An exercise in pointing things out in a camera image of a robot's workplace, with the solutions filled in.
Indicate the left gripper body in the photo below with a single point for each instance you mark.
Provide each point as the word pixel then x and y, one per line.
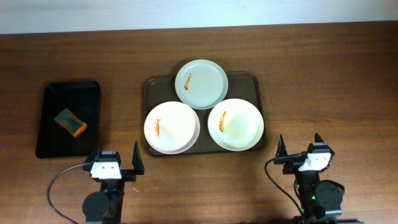
pixel 127 175

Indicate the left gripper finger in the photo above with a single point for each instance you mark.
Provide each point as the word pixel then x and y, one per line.
pixel 94 155
pixel 137 161

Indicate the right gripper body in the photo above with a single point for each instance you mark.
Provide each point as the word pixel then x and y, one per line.
pixel 289 168

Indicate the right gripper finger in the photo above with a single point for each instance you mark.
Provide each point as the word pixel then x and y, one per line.
pixel 281 149
pixel 318 138

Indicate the green and orange sponge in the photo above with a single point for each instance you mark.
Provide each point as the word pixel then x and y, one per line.
pixel 70 122

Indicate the white plate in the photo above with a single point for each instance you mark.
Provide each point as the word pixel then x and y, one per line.
pixel 235 124
pixel 171 127

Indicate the pale grey plate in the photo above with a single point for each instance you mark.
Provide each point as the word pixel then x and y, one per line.
pixel 201 84

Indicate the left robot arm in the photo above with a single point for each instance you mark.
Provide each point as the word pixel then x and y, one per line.
pixel 105 205

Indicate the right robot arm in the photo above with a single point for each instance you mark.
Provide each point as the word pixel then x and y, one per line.
pixel 320 200

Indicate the brown serving tray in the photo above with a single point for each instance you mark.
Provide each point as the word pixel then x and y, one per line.
pixel 159 89

